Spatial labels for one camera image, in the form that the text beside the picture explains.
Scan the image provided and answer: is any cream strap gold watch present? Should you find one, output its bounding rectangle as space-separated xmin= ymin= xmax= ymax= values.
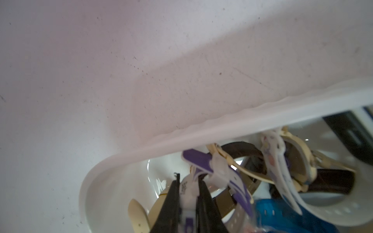
xmin=280 ymin=127 xmax=356 ymax=191

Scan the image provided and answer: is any beige long strap watch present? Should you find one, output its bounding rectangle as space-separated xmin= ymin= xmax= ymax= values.
xmin=128 ymin=187 xmax=170 ymax=233

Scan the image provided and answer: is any brown strap watch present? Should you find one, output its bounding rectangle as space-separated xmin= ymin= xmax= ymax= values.
xmin=270 ymin=167 xmax=356 ymax=199
xmin=213 ymin=141 xmax=267 ymax=217

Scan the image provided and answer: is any white plastic storage box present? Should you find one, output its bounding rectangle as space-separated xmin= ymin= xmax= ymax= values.
xmin=79 ymin=77 xmax=373 ymax=233

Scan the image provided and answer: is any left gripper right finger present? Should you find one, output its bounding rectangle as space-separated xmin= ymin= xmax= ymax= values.
xmin=196 ymin=175 xmax=228 ymax=233

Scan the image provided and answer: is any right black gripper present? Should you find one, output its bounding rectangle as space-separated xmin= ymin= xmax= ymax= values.
xmin=322 ymin=106 xmax=373 ymax=166

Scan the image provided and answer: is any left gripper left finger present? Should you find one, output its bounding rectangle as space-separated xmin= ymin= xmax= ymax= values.
xmin=150 ymin=173 xmax=180 ymax=233

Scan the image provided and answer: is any white orange strap watch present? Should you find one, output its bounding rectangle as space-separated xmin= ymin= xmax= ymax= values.
xmin=261 ymin=130 xmax=303 ymax=215

